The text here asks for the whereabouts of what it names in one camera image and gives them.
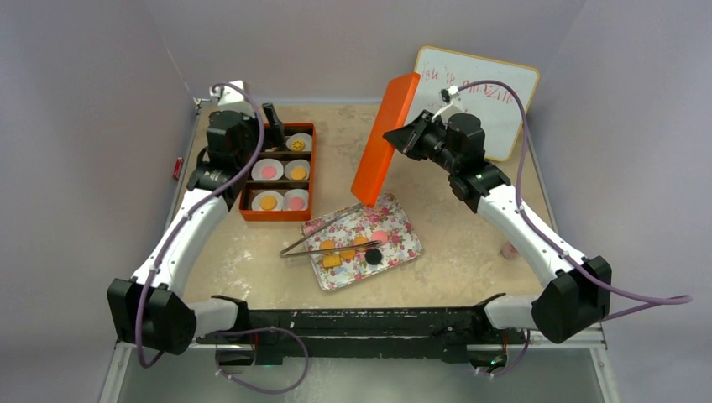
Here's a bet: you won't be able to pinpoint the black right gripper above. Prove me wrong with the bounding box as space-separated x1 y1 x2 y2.
385 111 460 174

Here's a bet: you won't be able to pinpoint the flower shaped yellow cookie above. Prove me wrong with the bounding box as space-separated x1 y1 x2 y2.
289 139 307 152

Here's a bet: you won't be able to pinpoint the pink round cookie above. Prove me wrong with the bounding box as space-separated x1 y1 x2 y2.
260 165 278 180
372 230 389 245

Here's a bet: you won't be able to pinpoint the orange cookie box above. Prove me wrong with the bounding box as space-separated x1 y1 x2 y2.
238 123 317 222

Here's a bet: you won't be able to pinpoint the orange box lid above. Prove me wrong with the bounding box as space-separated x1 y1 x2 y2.
351 72 421 207

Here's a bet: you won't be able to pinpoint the metal serving tongs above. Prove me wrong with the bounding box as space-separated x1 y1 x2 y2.
278 203 383 259

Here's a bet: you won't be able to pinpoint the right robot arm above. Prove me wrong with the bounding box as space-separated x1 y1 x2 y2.
383 112 612 343

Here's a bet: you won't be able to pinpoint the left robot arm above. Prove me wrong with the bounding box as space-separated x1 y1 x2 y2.
107 103 285 355

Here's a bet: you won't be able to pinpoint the white paper cup back right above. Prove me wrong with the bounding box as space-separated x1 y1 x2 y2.
285 132 312 152

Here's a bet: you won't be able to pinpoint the white paper cup middle right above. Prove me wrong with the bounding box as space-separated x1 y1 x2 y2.
284 160 311 181

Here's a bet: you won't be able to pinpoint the white paper cup middle left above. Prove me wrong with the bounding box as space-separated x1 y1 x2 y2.
251 158 284 181

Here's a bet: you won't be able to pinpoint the white paper cup front left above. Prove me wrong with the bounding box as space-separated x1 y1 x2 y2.
251 191 284 212

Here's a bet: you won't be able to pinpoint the white dry-erase board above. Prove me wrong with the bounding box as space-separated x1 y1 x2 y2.
406 46 540 161

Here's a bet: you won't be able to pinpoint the round orange cookie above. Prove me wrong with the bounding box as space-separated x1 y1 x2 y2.
320 239 335 250

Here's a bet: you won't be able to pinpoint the floral serving tray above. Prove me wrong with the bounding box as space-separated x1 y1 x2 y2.
301 193 423 291

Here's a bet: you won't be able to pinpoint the black round cookie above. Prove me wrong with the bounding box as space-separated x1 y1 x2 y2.
364 248 383 265

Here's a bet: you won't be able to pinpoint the square orange biscuit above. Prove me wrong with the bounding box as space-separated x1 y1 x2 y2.
322 254 342 269

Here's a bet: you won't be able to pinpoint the pink eraser cap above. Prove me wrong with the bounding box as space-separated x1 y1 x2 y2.
500 242 519 259

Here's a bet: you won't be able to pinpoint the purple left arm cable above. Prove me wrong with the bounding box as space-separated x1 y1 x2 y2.
134 82 310 396

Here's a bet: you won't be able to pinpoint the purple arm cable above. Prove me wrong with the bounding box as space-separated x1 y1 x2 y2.
134 82 310 396
457 80 694 322

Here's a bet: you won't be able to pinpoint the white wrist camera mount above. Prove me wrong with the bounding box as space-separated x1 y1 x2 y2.
432 86 464 123

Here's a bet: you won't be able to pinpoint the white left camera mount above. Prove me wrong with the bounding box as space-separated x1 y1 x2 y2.
210 86 254 115

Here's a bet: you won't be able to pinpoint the red wall clip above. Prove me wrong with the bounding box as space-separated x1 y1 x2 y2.
171 157 184 181

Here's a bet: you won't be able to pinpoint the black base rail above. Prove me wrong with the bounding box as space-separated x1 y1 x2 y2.
197 301 524 366

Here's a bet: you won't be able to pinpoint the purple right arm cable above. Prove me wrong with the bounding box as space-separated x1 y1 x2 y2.
457 80 694 322

